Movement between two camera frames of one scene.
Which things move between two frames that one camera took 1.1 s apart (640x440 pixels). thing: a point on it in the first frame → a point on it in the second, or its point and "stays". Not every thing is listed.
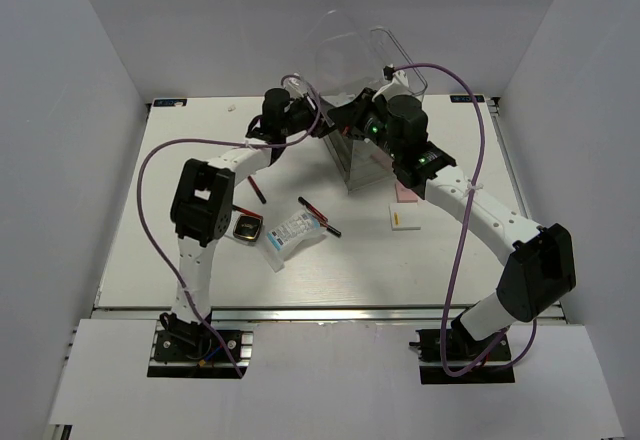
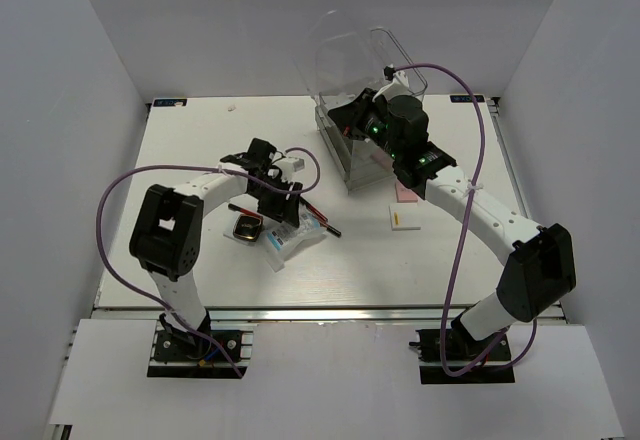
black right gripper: [348, 118] stays
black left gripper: [302, 102] → [282, 209]
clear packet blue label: [288, 237] stays
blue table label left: [170, 102] stays
